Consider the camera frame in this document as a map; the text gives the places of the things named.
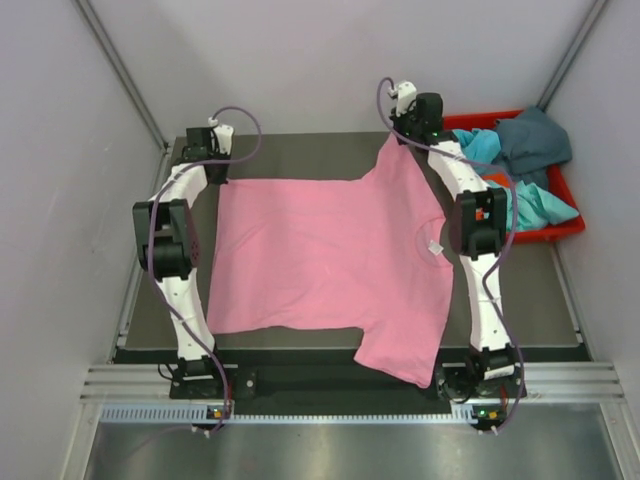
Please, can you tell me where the pink t shirt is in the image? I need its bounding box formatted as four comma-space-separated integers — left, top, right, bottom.
207, 137, 454, 388

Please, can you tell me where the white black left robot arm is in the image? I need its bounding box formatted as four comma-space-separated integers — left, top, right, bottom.
132, 118, 234, 405

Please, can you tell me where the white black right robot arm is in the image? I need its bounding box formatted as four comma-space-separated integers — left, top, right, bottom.
388, 82, 518, 401

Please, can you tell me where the red plastic bin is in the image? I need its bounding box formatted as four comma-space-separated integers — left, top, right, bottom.
444, 107, 585, 244

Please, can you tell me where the light blue t shirt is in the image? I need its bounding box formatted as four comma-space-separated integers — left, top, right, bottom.
453, 128, 501, 175

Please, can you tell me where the orange t shirt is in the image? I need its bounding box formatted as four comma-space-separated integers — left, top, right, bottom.
483, 173, 516, 190

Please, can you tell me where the grey blue t shirt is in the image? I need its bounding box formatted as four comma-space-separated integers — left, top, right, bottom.
493, 106, 573, 190

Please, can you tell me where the teal t shirt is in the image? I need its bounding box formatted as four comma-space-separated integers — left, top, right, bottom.
503, 181, 579, 232

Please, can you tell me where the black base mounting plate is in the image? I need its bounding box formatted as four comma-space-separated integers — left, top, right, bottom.
170, 365, 520, 403

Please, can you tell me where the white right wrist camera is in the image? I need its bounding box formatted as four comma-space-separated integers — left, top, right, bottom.
387, 80, 418, 118

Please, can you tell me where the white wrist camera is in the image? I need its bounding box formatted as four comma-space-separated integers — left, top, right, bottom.
387, 80, 418, 118
208, 117, 235, 157

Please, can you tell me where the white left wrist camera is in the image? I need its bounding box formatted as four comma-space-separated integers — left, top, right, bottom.
208, 117, 235, 157

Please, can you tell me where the right aluminium corner post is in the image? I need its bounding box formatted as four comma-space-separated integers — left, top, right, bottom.
536, 0, 611, 111

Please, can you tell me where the aluminium corner post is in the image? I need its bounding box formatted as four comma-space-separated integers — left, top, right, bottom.
536, 0, 611, 111
71, 0, 169, 151

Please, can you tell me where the left aluminium corner post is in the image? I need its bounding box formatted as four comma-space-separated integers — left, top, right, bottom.
71, 0, 169, 151

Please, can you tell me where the slotted cable duct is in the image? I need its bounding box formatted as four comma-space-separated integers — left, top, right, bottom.
100, 404, 501, 426

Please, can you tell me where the aluminium frame rail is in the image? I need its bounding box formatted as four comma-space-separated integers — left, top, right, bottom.
80, 362, 625, 404

